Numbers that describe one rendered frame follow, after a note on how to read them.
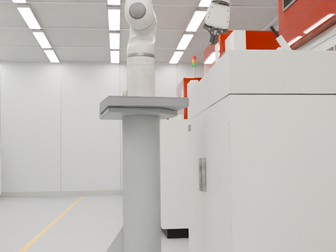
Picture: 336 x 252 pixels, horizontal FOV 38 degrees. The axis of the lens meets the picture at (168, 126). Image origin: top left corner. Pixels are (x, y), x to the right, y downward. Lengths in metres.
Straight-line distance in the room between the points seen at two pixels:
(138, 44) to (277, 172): 0.83
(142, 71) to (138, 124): 0.23
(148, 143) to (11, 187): 8.31
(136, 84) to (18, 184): 8.26
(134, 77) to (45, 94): 8.19
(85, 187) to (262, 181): 8.54
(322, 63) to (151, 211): 0.88
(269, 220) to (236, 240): 0.12
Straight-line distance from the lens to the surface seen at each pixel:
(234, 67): 1.60
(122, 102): 1.84
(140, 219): 1.99
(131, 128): 2.00
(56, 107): 10.12
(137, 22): 2.04
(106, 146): 9.99
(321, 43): 2.48
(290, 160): 1.62
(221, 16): 2.09
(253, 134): 1.58
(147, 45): 2.06
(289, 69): 1.65
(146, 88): 2.03
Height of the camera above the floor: 0.59
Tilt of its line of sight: 5 degrees up
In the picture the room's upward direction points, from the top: 1 degrees counter-clockwise
